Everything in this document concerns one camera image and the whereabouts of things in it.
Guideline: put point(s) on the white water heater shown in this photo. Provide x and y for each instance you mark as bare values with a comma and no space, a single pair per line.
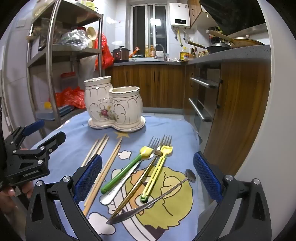
180,14

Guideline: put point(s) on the metal shelf rack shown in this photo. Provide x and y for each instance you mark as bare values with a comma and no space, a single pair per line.
69,48

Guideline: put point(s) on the brown frying pan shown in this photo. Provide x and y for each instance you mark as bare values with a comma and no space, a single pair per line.
245,42

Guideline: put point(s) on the kitchen window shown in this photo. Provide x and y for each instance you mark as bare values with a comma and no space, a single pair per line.
148,25

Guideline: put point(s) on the wooden wall cabinet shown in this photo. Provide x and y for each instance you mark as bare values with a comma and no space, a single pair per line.
196,11

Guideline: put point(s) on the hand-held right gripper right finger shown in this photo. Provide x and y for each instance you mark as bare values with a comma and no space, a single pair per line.
208,178

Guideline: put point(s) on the white plastic bag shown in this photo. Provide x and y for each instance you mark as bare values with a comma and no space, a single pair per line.
87,66

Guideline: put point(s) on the clear plastic bag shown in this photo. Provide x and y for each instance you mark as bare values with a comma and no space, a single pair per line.
74,38

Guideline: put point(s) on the stainless steel knife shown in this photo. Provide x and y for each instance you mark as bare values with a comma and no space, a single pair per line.
124,214

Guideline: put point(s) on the hanging red plastic bag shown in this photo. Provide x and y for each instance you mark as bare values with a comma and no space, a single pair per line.
105,51

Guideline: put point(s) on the dark red rice cooker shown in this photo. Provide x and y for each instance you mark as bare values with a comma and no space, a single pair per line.
120,54

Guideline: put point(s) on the flat blue storage box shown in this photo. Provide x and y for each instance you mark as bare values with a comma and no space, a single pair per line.
57,111

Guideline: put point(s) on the group of small spice bottles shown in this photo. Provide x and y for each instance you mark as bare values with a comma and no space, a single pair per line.
200,54

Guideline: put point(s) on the black wok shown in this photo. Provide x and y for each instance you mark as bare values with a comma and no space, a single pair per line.
217,48

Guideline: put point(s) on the small yellow object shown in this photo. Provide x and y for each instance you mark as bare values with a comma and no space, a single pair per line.
47,105

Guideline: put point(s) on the wooden chopstick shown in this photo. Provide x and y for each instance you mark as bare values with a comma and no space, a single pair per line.
110,160
99,144
104,144
91,150
104,175

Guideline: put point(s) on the yellow plastic fork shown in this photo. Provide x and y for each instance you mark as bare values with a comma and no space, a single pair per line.
153,176

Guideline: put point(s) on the group of condiment bottles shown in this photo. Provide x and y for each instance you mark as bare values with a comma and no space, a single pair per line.
150,51

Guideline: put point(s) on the gold metal fork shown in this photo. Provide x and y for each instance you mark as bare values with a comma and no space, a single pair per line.
138,180

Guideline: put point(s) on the person's left hand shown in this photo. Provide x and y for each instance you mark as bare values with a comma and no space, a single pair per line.
9,199

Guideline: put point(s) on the crumpled red plastic bag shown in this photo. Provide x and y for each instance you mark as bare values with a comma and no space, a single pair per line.
69,97

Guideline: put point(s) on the steel kitchen faucet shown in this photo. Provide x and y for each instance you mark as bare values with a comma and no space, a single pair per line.
159,49

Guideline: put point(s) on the white ceramic double utensil holder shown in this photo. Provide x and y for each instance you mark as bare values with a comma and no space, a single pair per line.
120,104

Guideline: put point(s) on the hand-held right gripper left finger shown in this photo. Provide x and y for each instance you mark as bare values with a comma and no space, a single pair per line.
89,178

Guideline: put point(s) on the grey kitchen countertop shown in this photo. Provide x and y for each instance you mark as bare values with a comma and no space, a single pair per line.
231,58

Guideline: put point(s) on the plastic container with red lid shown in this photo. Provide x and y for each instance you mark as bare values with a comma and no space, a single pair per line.
69,81

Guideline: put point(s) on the silver steel fork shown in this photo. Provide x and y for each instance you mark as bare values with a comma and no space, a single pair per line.
108,197

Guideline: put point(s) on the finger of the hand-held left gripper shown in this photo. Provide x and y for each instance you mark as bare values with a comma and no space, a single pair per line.
55,139
34,127

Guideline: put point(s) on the black range hood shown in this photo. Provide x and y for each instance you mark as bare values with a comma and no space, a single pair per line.
231,14

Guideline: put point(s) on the yellow cooking oil bottle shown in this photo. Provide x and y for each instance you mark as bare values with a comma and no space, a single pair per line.
184,55

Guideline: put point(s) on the wooden kitchen cabinet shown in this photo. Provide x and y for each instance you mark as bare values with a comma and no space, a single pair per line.
150,85
242,104

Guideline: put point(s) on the blue cartoon print tablecloth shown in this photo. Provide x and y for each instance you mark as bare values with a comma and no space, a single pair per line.
171,129

